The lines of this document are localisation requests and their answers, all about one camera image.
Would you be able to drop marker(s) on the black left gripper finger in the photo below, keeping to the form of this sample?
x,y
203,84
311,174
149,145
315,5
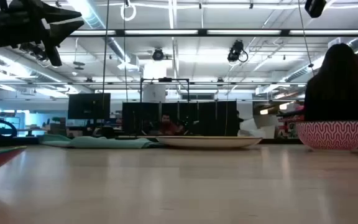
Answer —
x,y
61,31
57,15

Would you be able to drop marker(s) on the black ceiling camera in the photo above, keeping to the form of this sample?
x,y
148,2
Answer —
x,y
37,53
158,54
235,51

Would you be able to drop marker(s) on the black partition panel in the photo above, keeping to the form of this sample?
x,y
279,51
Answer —
x,y
204,118

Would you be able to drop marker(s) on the person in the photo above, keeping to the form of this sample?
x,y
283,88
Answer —
x,y
168,126
337,93

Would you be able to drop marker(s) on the shelf with red bins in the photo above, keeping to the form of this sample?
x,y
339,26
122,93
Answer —
x,y
291,127

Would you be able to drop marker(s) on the black computer monitor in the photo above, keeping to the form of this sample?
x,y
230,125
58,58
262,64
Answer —
x,y
89,105

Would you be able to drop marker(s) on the red patterned bowl blue inside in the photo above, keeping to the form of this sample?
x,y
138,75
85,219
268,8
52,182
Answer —
x,y
331,135

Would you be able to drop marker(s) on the teal cloth napkin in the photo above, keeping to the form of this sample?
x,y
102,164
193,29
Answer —
x,y
104,143

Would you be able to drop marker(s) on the round yellow plate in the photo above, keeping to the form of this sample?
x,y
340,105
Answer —
x,y
210,142

